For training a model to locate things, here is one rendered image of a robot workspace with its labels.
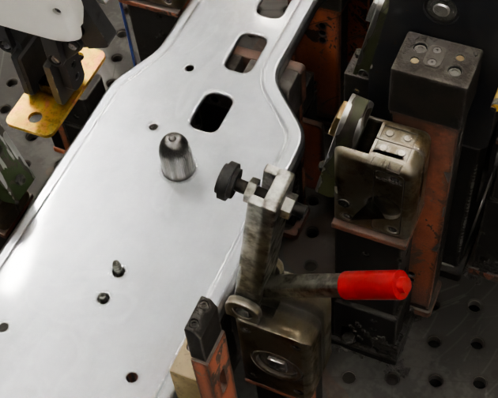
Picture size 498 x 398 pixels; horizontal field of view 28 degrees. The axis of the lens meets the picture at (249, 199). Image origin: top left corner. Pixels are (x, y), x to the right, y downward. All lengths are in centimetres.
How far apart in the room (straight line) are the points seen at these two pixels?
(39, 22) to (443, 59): 40
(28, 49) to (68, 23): 8
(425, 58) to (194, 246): 27
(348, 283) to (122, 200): 30
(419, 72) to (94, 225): 33
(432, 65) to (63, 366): 41
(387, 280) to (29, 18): 31
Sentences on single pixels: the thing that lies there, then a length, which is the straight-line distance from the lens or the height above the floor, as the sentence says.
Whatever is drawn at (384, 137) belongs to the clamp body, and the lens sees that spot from 90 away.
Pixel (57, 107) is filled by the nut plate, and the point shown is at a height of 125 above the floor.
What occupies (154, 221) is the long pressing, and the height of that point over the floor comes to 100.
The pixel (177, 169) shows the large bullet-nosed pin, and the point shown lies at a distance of 95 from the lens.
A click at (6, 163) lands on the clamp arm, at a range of 98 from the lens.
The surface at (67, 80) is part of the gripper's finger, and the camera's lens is 69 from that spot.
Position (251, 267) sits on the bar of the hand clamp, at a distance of 75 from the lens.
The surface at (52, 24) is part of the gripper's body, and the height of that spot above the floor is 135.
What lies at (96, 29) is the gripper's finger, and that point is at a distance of 63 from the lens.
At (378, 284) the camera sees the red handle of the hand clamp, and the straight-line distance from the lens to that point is 73.
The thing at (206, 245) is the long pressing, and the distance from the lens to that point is 92.
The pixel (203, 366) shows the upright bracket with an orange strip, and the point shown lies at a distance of 69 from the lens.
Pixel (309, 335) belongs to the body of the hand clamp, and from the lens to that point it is 81.
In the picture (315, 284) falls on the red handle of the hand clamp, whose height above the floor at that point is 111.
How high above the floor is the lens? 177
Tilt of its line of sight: 55 degrees down
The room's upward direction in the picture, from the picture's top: 7 degrees counter-clockwise
